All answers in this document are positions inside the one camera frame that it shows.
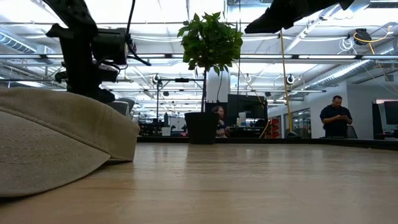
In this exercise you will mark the clear plastic bin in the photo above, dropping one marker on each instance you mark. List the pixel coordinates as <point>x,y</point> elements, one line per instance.
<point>124,109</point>

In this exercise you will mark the grey office chair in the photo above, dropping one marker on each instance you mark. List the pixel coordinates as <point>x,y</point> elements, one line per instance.
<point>352,132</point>

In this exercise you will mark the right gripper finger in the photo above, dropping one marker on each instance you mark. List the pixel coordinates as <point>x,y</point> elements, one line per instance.
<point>276,18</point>

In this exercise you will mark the black plant pot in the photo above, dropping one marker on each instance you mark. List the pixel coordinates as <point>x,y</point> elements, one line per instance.
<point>202,127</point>

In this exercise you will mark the person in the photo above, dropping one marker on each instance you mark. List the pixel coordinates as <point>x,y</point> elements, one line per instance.
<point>221,124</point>
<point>335,121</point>

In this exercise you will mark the silver ventilation duct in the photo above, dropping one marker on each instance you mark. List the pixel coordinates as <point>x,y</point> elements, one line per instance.
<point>342,73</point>

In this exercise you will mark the white bottle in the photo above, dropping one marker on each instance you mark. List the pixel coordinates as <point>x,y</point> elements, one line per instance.
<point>242,119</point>

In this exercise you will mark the black metal table frame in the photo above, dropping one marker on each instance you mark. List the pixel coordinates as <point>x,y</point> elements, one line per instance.
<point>280,141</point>

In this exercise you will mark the red storage rack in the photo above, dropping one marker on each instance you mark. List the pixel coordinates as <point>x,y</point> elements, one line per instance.
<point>275,127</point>

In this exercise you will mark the distant black metal frame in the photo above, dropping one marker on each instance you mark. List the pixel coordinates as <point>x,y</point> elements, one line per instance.
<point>182,80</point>

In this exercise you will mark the green leafy plant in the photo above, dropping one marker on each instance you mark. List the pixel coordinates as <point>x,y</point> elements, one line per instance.
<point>211,43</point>

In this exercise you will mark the beige baseball cap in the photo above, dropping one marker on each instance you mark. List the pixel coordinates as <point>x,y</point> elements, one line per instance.
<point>62,133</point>

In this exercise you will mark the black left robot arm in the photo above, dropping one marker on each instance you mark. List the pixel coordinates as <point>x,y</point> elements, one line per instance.
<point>74,15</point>

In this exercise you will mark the black desk monitor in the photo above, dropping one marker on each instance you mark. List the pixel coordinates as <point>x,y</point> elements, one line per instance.
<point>245,107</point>
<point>391,112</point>

